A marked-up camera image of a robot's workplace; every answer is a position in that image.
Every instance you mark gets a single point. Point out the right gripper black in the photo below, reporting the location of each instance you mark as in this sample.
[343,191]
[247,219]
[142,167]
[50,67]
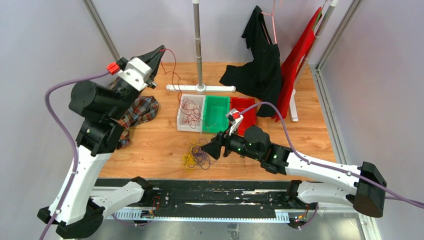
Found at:
[214,148]

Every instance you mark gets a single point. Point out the metal clothes rack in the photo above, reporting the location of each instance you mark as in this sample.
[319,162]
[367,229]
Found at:
[201,88]

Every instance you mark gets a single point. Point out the red t-shirt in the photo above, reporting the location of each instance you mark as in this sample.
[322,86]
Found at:
[290,66]

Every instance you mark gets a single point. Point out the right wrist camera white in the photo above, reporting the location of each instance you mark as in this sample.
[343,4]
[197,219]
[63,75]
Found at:
[235,118]

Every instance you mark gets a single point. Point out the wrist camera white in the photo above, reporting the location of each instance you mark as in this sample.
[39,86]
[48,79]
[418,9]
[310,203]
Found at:
[135,73]
[235,118]

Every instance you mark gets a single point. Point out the aluminium frame rail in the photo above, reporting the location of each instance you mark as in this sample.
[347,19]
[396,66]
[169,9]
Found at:
[104,33]

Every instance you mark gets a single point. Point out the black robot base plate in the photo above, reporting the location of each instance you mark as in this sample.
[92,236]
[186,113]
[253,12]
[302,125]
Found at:
[221,199]

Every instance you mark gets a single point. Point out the pink wire hanger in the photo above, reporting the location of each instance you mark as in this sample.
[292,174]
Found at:
[272,15]

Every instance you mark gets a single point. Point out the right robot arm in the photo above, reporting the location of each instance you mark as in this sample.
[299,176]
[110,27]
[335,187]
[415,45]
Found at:
[331,183]

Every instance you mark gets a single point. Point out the black t-shirt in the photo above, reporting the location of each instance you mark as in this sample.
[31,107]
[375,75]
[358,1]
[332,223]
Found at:
[260,78]

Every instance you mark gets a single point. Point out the green plastic bin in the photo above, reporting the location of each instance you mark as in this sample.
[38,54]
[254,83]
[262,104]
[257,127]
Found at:
[214,114]

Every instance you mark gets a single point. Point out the white plastic bin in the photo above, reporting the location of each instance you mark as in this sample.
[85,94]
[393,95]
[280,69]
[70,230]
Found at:
[190,113]

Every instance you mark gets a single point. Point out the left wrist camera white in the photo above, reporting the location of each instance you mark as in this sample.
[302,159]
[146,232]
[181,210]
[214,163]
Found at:
[135,73]

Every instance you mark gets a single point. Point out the plaid flannel shirt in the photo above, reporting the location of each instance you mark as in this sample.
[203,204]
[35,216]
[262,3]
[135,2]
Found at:
[144,109]

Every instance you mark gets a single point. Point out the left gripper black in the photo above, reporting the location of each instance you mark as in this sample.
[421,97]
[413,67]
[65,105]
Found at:
[154,64]

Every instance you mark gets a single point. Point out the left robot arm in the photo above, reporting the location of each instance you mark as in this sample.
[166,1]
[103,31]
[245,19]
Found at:
[101,100]

